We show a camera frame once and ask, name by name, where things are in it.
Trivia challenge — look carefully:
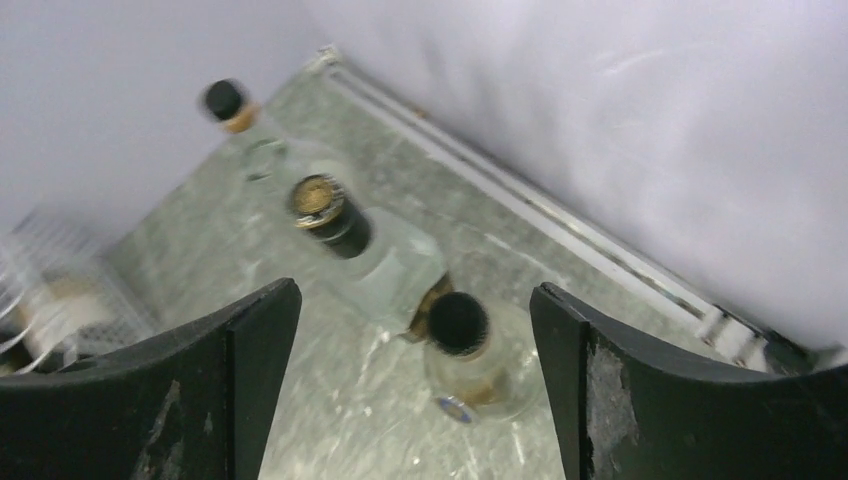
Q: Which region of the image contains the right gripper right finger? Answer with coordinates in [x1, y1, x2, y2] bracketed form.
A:
[529, 282, 847, 479]

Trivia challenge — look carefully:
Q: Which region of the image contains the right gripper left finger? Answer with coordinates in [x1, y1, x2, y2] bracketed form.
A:
[1, 278, 302, 479]

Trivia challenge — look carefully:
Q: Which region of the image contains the clear bottle blue seal label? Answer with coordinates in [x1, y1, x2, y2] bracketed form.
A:
[423, 292, 544, 426]

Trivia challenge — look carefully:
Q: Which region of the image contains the clear bottle black orange label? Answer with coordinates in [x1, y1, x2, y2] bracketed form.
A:
[287, 173, 453, 343]

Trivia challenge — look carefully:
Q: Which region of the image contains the clear bottle gold cork cap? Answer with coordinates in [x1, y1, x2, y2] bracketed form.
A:
[200, 78, 287, 181]

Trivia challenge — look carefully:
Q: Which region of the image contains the red wine bottle gold cap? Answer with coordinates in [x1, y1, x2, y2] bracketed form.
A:
[1, 279, 116, 375]

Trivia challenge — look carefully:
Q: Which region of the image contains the aluminium side rail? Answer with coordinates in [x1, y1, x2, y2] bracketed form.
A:
[311, 44, 848, 372]

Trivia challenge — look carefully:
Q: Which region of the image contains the white wire wine rack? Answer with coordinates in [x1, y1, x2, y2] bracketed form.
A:
[1, 208, 160, 375]

